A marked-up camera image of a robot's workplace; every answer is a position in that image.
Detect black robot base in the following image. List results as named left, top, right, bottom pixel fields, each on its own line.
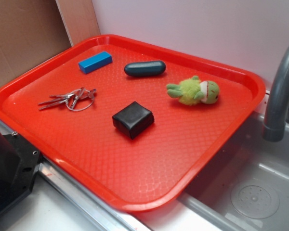
left=0, top=133, right=42, bottom=216

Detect dark green plastic pickle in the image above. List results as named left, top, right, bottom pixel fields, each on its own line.
left=124, top=61, right=167, bottom=77

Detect red plastic tray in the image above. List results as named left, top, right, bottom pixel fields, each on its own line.
left=0, top=35, right=265, bottom=212

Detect black square pouch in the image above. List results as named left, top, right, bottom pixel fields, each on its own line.
left=112, top=102, right=155, bottom=140

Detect green plush toy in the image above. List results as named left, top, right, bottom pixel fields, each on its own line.
left=166, top=76, right=220, bottom=106

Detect blue rectangular block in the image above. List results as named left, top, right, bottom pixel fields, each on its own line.
left=78, top=51, right=113, bottom=74

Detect grey toy faucet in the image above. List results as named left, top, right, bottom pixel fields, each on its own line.
left=262, top=47, right=289, bottom=142

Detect grey plastic sink basin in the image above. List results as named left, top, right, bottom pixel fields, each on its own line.
left=179, top=113, right=289, bottom=231

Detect brown cardboard panel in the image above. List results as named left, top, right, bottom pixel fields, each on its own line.
left=0, top=0, right=100, bottom=87

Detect silver keys on ring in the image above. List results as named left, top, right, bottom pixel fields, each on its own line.
left=38, top=87, right=97, bottom=112

